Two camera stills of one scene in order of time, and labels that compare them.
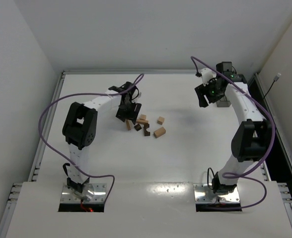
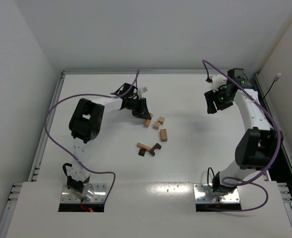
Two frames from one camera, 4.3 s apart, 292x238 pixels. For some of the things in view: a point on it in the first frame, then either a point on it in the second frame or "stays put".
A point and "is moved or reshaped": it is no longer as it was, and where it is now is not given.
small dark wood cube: [137, 127] to [142, 152]
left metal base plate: [90, 193] stays put
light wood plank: [140, 121] to [143, 146]
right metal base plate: [203, 194] stays put
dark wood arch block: [146, 133] to [156, 146]
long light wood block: [159, 132] to [163, 135]
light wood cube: [161, 120] stays put
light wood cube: [143, 116] is moved or reshaped
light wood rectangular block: [129, 123] to [147, 123]
